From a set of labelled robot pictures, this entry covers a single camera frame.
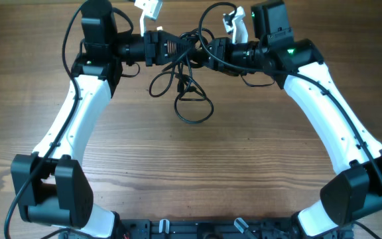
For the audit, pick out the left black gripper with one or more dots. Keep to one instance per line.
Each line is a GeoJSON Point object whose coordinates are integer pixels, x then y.
{"type": "Point", "coordinates": [158, 54]}

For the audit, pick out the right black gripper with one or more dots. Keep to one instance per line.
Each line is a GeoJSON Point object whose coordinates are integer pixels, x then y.
{"type": "Point", "coordinates": [223, 50]}

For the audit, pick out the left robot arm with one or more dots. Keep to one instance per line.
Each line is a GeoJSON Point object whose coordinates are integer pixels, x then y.
{"type": "Point", "coordinates": [50, 186]}

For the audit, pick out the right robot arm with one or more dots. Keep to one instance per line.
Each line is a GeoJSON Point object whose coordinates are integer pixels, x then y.
{"type": "Point", "coordinates": [299, 69]}

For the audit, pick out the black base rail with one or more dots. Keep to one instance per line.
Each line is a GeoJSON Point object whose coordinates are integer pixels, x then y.
{"type": "Point", "coordinates": [275, 228]}

